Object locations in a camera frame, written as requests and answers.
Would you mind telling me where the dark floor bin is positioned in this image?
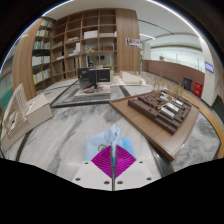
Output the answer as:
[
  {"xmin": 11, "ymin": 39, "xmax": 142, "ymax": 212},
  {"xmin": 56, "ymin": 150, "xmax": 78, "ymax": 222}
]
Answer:
[{"xmin": 182, "ymin": 77, "xmax": 193, "ymax": 93}]

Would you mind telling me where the beige cardboard building model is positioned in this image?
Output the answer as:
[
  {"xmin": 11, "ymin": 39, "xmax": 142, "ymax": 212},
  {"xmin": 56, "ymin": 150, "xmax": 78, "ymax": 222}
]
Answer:
[{"xmin": 0, "ymin": 83, "xmax": 54, "ymax": 153}]

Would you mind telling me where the dark bookshelf with books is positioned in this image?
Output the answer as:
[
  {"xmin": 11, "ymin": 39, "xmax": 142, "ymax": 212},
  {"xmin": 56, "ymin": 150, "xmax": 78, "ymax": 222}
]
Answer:
[{"xmin": 31, "ymin": 18, "xmax": 56, "ymax": 91}]

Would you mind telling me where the grey model base plate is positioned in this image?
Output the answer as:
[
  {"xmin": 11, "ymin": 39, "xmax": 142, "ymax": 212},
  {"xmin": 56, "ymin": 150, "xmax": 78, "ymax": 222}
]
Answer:
[{"xmin": 49, "ymin": 83, "xmax": 132, "ymax": 108}]

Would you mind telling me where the wall poster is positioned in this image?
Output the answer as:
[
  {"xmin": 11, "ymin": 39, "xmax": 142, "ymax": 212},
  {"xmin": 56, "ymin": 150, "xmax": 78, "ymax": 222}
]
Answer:
[{"xmin": 125, "ymin": 37, "xmax": 142, "ymax": 49}]

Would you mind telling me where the white building model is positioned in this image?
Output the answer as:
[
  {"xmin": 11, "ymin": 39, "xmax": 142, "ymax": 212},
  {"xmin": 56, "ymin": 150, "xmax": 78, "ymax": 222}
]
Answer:
[{"xmin": 118, "ymin": 70, "xmax": 145, "ymax": 86}]

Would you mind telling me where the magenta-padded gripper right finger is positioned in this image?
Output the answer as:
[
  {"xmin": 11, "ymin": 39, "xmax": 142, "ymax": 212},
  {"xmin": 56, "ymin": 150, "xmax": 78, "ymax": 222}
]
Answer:
[{"xmin": 113, "ymin": 144, "xmax": 157, "ymax": 192}]

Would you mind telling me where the dark brown building model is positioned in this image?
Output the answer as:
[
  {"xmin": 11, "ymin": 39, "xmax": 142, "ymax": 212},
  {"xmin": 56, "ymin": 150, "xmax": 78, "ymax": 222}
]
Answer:
[{"xmin": 128, "ymin": 74, "xmax": 193, "ymax": 136}]

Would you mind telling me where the wooden model base board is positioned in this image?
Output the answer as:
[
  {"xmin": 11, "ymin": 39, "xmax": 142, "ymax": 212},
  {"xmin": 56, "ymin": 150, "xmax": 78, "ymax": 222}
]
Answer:
[{"xmin": 108, "ymin": 94, "xmax": 200, "ymax": 163}]

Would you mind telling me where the light blue printed towel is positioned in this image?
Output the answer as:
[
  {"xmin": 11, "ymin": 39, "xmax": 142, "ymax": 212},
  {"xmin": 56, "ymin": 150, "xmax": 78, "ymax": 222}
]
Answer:
[{"xmin": 83, "ymin": 124, "xmax": 138, "ymax": 168}]

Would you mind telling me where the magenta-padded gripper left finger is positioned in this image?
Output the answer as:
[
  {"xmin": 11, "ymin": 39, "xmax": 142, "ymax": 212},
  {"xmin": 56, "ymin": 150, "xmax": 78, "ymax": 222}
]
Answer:
[{"xmin": 71, "ymin": 144, "xmax": 114, "ymax": 192}]

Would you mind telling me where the blue wall screen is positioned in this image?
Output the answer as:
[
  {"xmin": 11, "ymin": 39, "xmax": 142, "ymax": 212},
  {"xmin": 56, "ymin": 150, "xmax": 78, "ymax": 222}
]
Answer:
[{"xmin": 204, "ymin": 61, "xmax": 215, "ymax": 74}]

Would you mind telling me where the black box building model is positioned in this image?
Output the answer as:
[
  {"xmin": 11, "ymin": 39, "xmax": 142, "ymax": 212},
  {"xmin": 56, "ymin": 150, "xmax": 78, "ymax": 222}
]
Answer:
[{"xmin": 77, "ymin": 66, "xmax": 112, "ymax": 91}]

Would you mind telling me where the bookcase with coloured books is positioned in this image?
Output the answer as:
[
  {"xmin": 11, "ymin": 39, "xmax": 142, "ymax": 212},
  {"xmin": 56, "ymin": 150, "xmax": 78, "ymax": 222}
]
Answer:
[{"xmin": 0, "ymin": 53, "xmax": 18, "ymax": 111}]

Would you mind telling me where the red cabinet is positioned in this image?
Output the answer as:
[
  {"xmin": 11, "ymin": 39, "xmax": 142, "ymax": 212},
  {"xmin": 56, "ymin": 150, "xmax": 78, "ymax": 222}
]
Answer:
[{"xmin": 193, "ymin": 81, "xmax": 204, "ymax": 98}]

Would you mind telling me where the wooden cubby shelf unit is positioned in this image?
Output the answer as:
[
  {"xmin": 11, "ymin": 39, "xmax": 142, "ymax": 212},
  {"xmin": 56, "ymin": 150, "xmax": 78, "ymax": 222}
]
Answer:
[{"xmin": 49, "ymin": 9, "xmax": 118, "ymax": 81}]

